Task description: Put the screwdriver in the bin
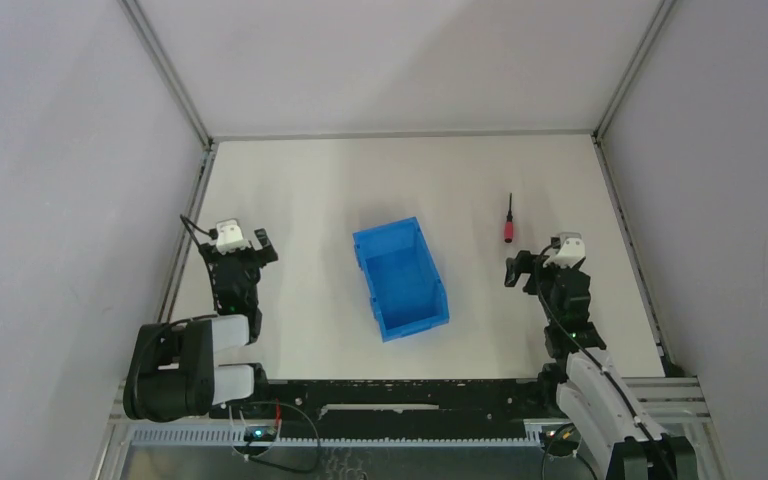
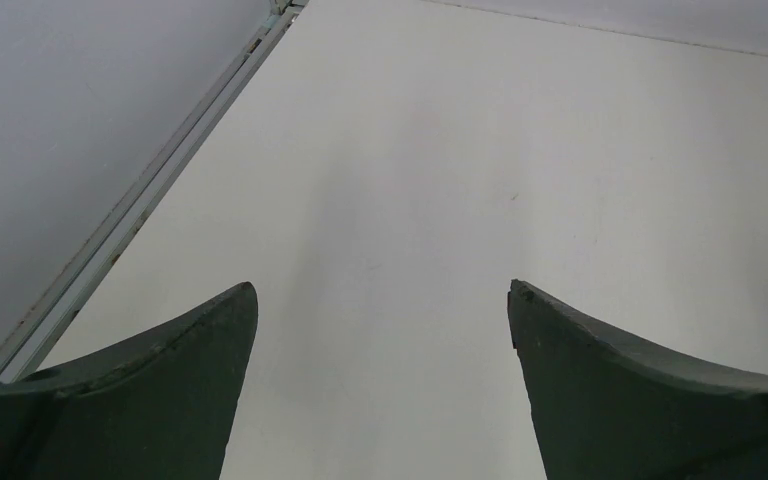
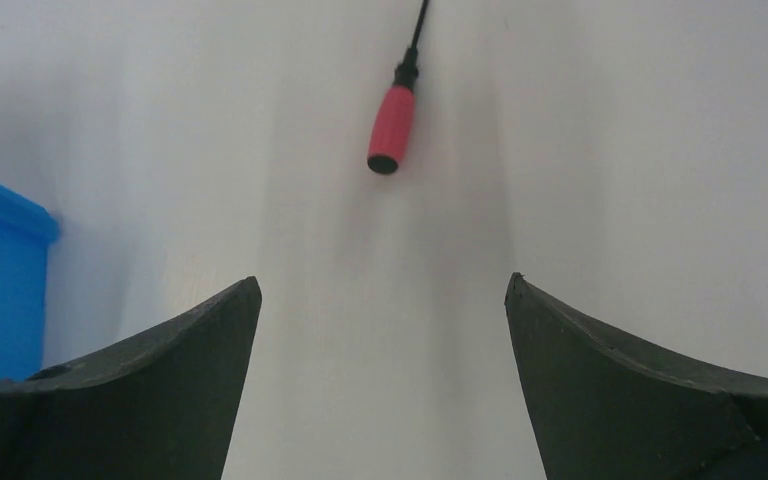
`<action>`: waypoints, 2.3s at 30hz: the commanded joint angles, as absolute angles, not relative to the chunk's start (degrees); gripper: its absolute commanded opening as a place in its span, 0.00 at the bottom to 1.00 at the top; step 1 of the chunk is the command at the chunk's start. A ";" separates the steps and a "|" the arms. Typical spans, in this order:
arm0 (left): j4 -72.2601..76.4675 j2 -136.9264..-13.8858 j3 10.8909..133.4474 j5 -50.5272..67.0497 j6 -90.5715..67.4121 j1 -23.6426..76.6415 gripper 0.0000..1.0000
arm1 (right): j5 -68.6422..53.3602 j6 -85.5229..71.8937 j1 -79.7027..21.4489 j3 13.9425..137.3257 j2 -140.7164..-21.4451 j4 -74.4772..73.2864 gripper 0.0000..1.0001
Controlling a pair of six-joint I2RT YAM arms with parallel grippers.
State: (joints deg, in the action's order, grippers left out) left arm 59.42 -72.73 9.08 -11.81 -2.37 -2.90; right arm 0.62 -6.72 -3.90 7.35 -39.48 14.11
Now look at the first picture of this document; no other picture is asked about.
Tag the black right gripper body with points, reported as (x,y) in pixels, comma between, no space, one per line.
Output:
(544,281)

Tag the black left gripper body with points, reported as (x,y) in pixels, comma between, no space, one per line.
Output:
(247,258)

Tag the red handled black screwdriver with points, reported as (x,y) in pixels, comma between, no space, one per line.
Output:
(509,228)

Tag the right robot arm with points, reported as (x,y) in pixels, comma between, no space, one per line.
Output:
(581,382)

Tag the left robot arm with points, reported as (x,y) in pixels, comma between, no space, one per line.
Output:
(173,372)

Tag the blue plastic bin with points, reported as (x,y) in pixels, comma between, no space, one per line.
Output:
(406,292)

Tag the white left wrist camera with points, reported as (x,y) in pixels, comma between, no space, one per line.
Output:
(230,237)

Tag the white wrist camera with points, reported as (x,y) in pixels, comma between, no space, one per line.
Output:
(568,251)
(230,237)

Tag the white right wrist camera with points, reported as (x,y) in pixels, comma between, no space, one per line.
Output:
(568,251)

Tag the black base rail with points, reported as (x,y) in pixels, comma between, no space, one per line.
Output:
(366,408)

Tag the right controller board with wires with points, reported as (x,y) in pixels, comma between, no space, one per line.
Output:
(558,443)

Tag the controller board with wires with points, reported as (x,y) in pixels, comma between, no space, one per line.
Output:
(558,443)
(261,434)

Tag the left controller board with wires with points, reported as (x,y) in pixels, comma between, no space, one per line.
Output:
(261,434)

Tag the white slotted cable duct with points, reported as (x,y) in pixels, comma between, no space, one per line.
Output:
(224,435)

